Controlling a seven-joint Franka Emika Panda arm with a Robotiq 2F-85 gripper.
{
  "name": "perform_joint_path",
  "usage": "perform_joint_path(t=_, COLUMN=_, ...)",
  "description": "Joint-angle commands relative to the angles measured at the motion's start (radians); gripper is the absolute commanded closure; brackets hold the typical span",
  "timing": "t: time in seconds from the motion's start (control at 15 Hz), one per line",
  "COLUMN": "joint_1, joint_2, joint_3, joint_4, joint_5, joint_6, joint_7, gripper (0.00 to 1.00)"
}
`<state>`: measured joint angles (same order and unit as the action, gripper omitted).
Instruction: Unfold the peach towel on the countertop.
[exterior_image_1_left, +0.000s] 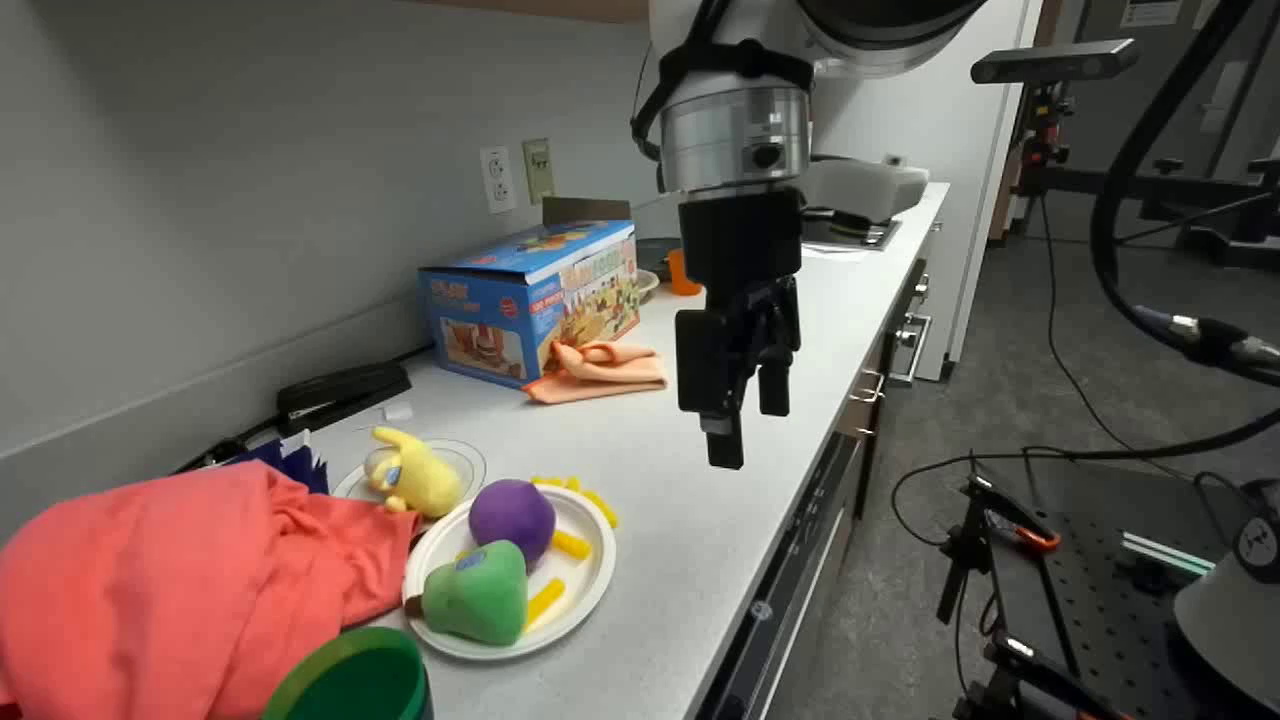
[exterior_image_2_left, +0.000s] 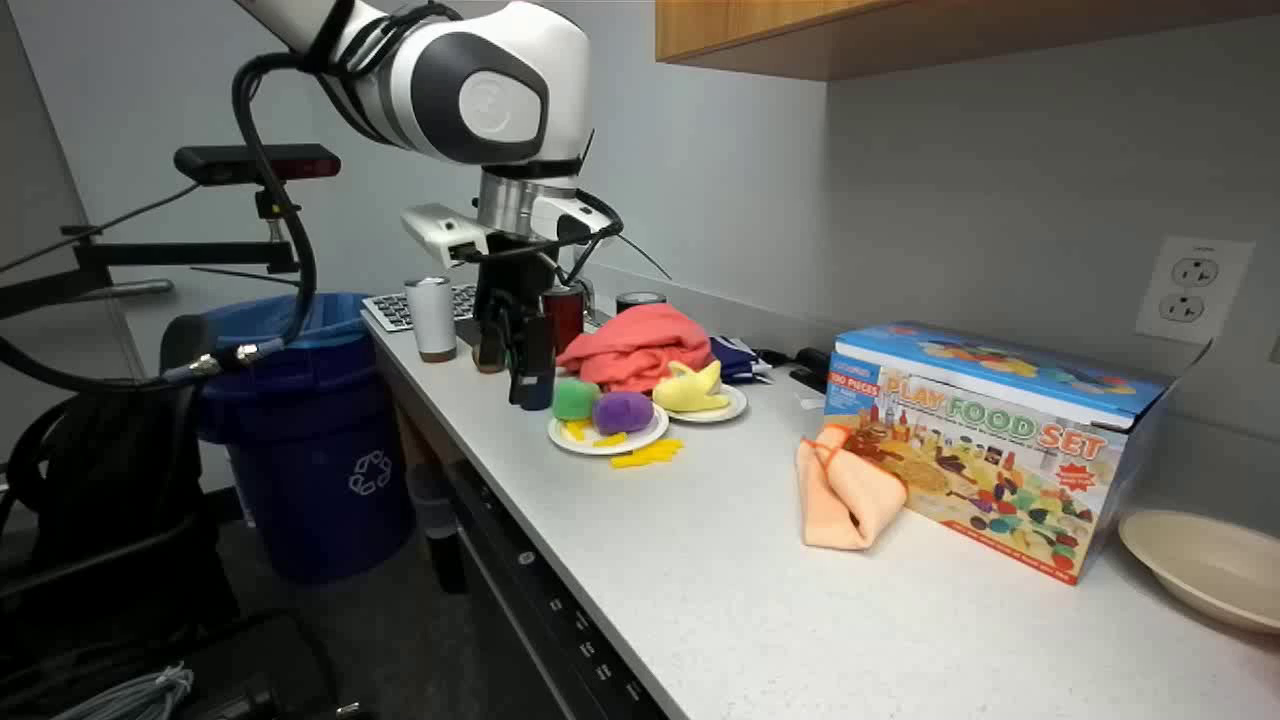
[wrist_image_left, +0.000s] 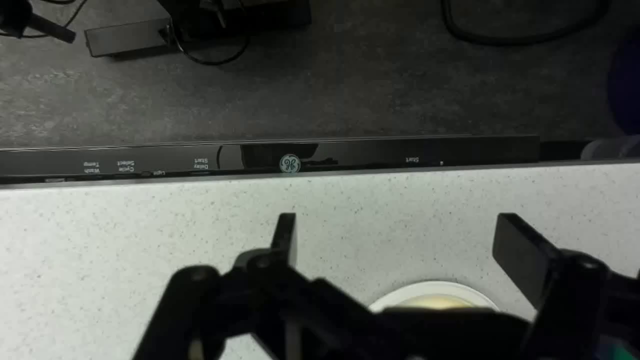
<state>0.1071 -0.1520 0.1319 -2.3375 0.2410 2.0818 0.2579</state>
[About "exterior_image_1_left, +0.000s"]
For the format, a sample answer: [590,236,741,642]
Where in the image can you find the yellow toy fries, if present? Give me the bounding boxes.
[528,475,622,631]

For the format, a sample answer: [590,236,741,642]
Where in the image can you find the white wall outlet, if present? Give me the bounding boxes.
[482,142,518,211]

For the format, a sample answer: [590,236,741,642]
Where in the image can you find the yellow plush toy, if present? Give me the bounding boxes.
[366,425,464,518]

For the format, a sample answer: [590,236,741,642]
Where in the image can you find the white round plate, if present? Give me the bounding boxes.
[406,481,622,664]

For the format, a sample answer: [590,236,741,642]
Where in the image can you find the coral red cloth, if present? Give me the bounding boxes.
[0,463,413,720]

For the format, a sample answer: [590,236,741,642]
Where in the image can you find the clear small plate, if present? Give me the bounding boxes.
[333,438,487,499]

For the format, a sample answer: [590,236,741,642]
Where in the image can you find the purple plush ball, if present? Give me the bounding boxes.
[470,481,555,562]

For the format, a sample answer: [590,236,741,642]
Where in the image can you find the peach towel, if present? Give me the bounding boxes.
[525,339,667,405]

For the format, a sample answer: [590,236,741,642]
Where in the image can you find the dark blue cloth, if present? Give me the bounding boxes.
[254,438,328,494]

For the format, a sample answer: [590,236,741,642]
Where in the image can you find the green plush pear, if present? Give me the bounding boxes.
[419,541,528,647]

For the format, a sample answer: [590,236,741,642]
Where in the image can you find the black camera on stand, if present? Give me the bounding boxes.
[972,35,1137,82]

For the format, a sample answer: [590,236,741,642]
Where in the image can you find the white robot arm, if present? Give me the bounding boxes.
[630,0,986,466]

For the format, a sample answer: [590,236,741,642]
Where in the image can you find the green plastic cup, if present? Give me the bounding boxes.
[263,626,431,720]

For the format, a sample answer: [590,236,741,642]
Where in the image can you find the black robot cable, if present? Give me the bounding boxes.
[885,0,1280,553]

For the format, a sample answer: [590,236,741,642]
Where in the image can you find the beige wall switch plate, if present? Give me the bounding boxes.
[521,134,555,202]

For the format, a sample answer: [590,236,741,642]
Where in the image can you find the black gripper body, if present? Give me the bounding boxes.
[676,189,799,400]

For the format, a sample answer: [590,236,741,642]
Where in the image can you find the black stapler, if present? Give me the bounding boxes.
[271,365,413,437]

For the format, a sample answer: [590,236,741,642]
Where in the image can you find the blue toy food box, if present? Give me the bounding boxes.
[419,219,640,389]

